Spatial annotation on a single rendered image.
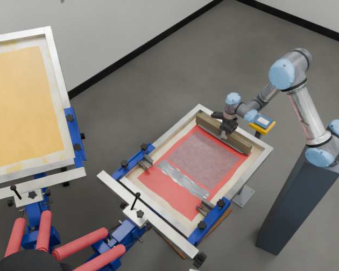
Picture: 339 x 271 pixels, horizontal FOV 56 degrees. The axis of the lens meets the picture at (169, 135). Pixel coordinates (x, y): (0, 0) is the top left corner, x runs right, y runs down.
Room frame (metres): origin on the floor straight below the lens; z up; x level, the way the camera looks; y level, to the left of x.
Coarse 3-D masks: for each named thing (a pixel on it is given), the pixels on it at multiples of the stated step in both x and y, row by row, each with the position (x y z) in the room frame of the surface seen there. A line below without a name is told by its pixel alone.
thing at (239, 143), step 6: (198, 114) 1.40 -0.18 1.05; (198, 120) 1.38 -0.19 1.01; (204, 120) 1.35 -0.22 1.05; (210, 120) 1.35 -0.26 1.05; (204, 126) 1.35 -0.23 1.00; (210, 126) 1.32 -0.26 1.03; (216, 126) 1.30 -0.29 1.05; (216, 132) 1.29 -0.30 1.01; (222, 138) 1.26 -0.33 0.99; (228, 138) 1.23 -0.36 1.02; (234, 138) 1.21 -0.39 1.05; (240, 138) 1.20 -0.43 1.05; (234, 144) 1.20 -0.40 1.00; (240, 144) 1.17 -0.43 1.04; (246, 144) 1.16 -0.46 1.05; (246, 150) 1.14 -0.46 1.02
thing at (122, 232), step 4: (128, 220) 0.68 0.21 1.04; (124, 224) 0.66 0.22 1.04; (128, 224) 0.66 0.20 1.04; (132, 224) 0.66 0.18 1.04; (120, 228) 0.64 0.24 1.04; (124, 228) 0.64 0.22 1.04; (128, 228) 0.64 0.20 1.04; (132, 228) 0.64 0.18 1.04; (136, 228) 0.65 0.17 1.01; (116, 232) 0.62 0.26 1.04; (120, 232) 0.62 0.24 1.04; (124, 232) 0.62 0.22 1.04; (128, 232) 0.62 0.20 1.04; (112, 236) 0.60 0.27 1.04; (116, 236) 0.60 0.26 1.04; (120, 236) 0.60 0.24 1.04; (124, 236) 0.60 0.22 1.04; (128, 236) 0.61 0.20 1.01; (116, 240) 0.58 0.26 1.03; (120, 240) 0.58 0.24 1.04; (124, 240) 0.59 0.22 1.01
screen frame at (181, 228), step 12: (204, 108) 1.52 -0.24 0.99; (180, 120) 1.40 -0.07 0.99; (216, 120) 1.42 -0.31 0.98; (168, 132) 1.30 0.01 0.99; (240, 132) 1.30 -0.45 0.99; (156, 144) 1.21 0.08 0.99; (252, 144) 1.23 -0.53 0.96; (264, 144) 1.21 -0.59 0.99; (264, 156) 1.12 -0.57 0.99; (132, 168) 1.03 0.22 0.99; (252, 168) 1.03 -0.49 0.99; (120, 180) 0.95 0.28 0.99; (240, 180) 0.95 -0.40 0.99; (132, 192) 0.88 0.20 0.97; (228, 192) 0.87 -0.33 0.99; (156, 204) 0.80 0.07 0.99; (168, 216) 0.73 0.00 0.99; (180, 228) 0.66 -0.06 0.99
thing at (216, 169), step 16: (224, 144) 1.24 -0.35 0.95; (208, 160) 1.11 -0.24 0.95; (224, 160) 1.11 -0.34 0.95; (240, 160) 1.11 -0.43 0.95; (192, 176) 1.00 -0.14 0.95; (208, 176) 1.00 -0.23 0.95; (224, 176) 1.00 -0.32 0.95; (176, 192) 0.89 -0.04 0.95; (176, 208) 0.79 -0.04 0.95; (192, 208) 0.79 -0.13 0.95
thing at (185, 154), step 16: (192, 128) 1.37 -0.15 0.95; (176, 144) 1.23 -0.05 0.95; (192, 144) 1.23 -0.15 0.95; (208, 144) 1.24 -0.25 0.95; (160, 160) 1.11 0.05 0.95; (176, 160) 1.11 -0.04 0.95; (192, 160) 1.11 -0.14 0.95; (144, 176) 0.99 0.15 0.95; (160, 176) 0.99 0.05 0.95; (160, 192) 0.89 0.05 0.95
